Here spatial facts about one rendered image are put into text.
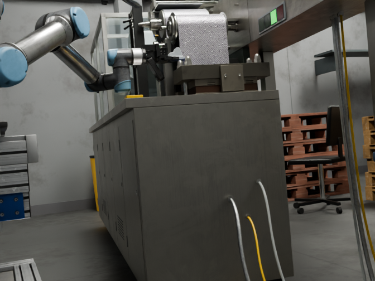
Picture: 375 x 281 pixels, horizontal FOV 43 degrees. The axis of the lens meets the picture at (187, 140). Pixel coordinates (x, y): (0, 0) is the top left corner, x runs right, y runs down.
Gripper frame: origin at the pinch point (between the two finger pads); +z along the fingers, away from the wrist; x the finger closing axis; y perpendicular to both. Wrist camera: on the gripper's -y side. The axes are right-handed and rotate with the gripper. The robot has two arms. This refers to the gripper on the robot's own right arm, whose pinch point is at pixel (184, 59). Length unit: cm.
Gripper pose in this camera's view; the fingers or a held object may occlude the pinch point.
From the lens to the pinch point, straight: 221.6
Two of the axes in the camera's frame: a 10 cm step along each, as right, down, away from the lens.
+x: -2.6, 0.2, 9.7
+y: -0.8, -10.0, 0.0
